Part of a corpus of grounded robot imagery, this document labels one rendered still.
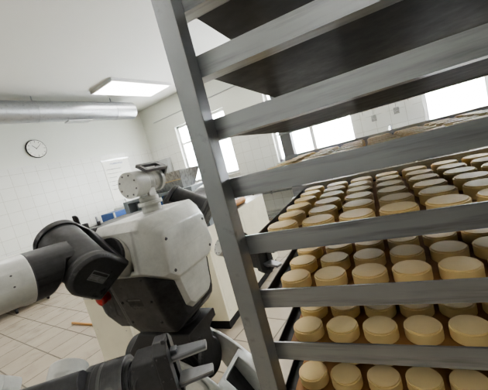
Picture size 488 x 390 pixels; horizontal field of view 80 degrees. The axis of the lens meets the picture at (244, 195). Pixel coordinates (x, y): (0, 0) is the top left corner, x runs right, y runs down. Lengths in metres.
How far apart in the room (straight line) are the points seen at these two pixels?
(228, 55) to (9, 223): 5.70
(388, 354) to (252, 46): 0.45
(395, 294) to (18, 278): 0.57
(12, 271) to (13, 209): 5.43
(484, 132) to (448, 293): 0.19
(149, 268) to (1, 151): 5.57
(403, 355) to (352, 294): 0.10
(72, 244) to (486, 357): 0.67
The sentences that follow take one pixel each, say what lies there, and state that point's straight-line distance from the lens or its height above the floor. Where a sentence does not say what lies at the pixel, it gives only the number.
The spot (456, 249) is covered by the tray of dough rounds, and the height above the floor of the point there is 1.06.
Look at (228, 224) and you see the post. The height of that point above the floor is 1.19.
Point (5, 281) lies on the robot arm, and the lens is 0.61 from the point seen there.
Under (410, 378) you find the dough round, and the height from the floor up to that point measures 0.88.
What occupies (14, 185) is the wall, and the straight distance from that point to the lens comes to 6.09.
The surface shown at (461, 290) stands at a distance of 0.45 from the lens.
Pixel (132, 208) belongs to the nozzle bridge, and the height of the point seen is 1.11.
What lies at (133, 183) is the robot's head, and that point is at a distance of 0.76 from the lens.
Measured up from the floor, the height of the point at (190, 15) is 1.49.
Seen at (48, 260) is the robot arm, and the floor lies 1.19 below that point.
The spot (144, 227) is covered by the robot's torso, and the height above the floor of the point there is 1.18.
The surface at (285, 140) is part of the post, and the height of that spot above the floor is 1.29.
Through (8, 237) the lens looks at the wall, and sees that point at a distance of 5.98.
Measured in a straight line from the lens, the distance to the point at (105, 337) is 2.19.
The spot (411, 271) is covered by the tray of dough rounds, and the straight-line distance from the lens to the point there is 0.48.
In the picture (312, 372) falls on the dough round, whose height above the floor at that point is 0.88.
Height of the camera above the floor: 1.27
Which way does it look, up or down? 7 degrees down
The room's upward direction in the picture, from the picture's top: 15 degrees counter-clockwise
